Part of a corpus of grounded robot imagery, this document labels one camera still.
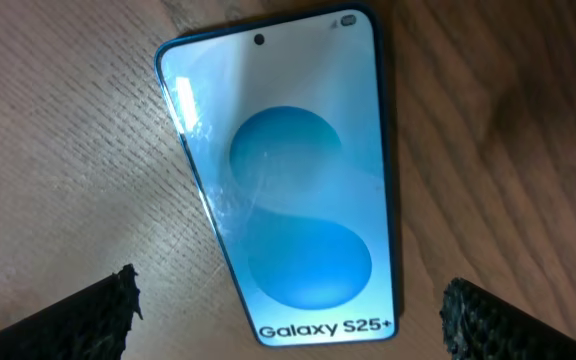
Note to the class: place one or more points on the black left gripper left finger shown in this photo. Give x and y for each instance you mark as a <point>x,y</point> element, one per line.
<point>91,324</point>

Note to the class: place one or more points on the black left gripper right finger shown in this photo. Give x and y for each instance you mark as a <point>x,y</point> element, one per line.
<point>477,325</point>

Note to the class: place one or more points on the blue Galaxy smartphone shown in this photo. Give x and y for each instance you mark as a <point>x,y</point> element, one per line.
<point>284,125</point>

